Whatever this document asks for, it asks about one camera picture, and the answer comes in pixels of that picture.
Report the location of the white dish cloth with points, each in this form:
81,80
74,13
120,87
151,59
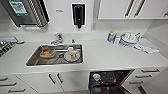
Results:
146,46

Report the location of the grey paper towel dispenser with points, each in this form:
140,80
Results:
25,12

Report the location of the chrome faucet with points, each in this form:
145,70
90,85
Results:
57,39

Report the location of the black soap dispenser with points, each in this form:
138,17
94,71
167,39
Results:
78,15

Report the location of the small white bottle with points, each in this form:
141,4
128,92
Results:
116,38

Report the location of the white drawer unit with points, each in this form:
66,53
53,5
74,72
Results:
146,76
11,85

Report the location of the white two-door base cabinet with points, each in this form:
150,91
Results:
56,81

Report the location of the white wall cabinet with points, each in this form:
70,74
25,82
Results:
126,8

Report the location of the small wall label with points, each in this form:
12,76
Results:
59,11

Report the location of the steel kitchen sink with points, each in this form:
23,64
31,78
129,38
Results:
35,60

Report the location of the small chrome sink pump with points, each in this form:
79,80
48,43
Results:
73,40

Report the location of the stainless steel dishwasher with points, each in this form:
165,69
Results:
108,83

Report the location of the white cup on plate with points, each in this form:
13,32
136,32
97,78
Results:
72,55

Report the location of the stack of white plates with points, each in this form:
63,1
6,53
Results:
129,39

